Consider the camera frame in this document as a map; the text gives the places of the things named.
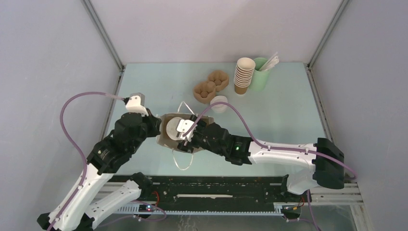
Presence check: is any white paper bag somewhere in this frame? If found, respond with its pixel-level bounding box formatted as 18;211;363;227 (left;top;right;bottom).
156;101;197;152

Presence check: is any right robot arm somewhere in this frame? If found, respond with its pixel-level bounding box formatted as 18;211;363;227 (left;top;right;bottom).
176;116;344;201

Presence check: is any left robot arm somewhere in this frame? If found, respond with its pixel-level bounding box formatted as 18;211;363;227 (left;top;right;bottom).
37;112;161;231

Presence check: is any green holder cup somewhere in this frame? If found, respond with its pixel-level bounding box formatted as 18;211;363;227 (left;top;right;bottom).
249;57;271;91

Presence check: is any stack of paper cups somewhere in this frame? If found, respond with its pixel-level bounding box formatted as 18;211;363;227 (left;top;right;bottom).
234;57;256;95

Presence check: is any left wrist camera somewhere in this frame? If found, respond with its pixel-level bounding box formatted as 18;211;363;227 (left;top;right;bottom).
124;92;148;116

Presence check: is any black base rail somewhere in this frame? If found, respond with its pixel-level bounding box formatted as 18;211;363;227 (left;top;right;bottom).
83;174;364;218

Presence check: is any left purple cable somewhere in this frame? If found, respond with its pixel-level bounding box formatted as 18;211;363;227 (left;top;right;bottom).
47;91;127;231

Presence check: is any purple cable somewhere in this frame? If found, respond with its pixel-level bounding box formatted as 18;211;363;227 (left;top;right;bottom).
183;102;358;231
47;91;127;231

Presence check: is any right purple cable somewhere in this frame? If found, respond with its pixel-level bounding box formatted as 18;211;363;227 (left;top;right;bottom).
183;102;358;231

